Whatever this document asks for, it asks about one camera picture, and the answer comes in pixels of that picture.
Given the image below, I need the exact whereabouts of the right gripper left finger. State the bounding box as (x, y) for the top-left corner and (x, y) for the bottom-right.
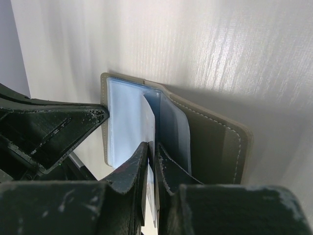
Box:
(0, 142), (149, 235)

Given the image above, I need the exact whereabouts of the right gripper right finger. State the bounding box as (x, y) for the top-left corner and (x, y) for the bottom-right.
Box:
(154, 144), (312, 235)

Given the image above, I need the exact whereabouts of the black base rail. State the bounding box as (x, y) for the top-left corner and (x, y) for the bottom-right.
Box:
(59, 152), (96, 181)

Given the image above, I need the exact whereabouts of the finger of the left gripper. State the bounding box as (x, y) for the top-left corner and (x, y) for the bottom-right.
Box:
(0, 85), (109, 175)

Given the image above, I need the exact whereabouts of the grey card holder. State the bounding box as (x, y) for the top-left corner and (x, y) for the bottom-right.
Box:
(100, 72), (253, 184)

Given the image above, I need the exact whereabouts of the white credit card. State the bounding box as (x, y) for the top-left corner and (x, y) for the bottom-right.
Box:
(141, 94), (157, 228)

